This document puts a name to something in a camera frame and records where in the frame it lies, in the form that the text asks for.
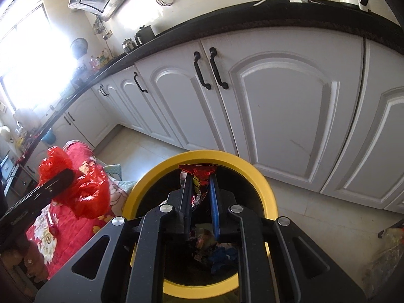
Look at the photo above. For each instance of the person's left hand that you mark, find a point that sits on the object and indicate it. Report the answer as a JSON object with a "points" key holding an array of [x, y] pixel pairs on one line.
{"points": [[32, 258]]}

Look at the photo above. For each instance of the red cylindrical can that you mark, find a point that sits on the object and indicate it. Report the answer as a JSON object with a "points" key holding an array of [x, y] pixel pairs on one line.
{"points": [[52, 227]]}

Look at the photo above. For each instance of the red floral tablecloth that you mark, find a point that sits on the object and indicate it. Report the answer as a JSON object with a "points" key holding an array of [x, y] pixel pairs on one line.
{"points": [[75, 232]]}

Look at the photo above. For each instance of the red snack wrapper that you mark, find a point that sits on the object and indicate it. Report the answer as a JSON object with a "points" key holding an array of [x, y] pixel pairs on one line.
{"points": [[200, 181]]}

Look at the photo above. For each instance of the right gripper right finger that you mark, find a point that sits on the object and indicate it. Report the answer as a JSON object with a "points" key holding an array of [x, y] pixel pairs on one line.
{"points": [[277, 261]]}

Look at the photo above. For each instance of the red plastic bag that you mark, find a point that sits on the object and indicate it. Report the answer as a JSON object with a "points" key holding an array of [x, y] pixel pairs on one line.
{"points": [[89, 194]]}

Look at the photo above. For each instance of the blue rubber glove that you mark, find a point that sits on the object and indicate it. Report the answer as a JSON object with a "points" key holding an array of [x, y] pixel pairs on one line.
{"points": [[221, 257]]}

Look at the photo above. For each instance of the dark metal teapot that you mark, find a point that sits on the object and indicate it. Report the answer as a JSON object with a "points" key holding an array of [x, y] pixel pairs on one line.
{"points": [[144, 35]]}

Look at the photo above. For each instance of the small steel teapot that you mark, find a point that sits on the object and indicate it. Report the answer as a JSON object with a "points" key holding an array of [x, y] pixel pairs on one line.
{"points": [[128, 45]]}

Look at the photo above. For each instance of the small wall fan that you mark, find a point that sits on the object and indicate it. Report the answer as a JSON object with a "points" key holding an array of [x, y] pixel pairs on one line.
{"points": [[79, 47]]}

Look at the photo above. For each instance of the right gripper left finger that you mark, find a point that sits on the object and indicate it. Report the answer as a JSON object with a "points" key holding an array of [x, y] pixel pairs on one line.
{"points": [[124, 261]]}

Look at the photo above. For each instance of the blue hanging holder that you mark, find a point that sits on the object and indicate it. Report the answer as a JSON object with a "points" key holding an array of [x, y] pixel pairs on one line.
{"points": [[49, 138]]}

